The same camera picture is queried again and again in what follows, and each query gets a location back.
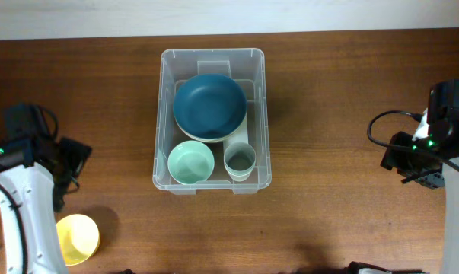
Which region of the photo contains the mint green bowl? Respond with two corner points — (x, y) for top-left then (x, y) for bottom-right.
(167, 141), (215, 185)

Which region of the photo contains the beige bowl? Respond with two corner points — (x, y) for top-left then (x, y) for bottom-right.
(174, 116), (247, 143)

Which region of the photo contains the blue bowl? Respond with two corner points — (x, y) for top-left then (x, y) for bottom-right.
(173, 74), (247, 139)

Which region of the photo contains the grey cup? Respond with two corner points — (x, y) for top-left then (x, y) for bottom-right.
(224, 142), (257, 174)

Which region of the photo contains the mint green cup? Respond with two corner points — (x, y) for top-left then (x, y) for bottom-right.
(225, 166), (254, 175)

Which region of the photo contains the beige cup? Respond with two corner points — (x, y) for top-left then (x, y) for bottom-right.
(229, 173), (250, 182)

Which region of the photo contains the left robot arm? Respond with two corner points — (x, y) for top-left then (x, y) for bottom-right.
(0, 104), (92, 274)

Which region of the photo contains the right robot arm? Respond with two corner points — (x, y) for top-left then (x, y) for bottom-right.
(367, 79), (459, 273)

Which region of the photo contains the yellow bowl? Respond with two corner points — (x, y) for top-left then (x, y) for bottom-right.
(56, 214), (100, 266)

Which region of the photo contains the clear plastic storage bin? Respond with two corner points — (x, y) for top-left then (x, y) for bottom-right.
(152, 48), (272, 195)

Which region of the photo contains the white label in bin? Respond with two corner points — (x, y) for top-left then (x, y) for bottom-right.
(223, 118), (249, 149)

